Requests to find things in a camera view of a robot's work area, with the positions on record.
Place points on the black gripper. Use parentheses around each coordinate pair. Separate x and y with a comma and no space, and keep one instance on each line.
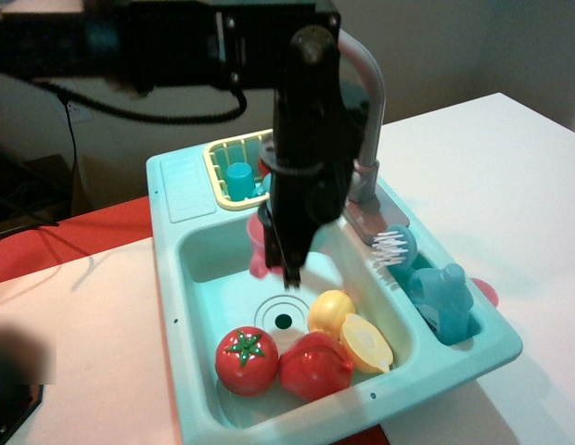
(318,132)

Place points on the pink toy cup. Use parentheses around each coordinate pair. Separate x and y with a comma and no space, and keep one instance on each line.
(257,264)

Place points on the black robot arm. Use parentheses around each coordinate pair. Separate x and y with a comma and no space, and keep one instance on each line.
(233,46)

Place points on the teal toy sink unit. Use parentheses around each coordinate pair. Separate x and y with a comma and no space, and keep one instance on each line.
(203,254)

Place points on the teal toy cup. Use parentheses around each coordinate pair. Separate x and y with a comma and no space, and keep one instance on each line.
(240,181)

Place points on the yellow lemon half round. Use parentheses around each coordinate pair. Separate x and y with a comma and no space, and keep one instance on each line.
(328,312)

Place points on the teal toy bowl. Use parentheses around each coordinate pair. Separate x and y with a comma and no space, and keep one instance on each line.
(264,183)

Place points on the red toy tomato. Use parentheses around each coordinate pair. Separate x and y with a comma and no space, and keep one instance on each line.
(246,361)

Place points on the red toy apple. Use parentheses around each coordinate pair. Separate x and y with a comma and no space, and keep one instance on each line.
(315,366)

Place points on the grey toy faucet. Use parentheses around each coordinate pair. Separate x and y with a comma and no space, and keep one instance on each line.
(369,208)

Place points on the yellow lemon half cut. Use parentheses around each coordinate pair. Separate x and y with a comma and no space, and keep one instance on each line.
(365,345)

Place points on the teal scrub brush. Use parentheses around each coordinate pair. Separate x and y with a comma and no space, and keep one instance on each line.
(396,247)

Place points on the yellow dish rack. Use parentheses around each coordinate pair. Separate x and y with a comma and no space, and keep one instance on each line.
(220,155)

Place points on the teal toy soap bottle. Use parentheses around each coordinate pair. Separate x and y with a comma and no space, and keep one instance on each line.
(444,301)

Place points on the pink round knob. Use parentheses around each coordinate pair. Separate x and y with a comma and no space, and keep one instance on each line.
(488,291)

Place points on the red cloth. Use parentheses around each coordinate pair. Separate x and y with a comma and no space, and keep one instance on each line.
(78,237)

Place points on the white wall outlet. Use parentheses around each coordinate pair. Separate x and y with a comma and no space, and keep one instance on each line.
(72,112)

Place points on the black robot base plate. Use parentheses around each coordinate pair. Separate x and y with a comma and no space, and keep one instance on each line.
(17,403)

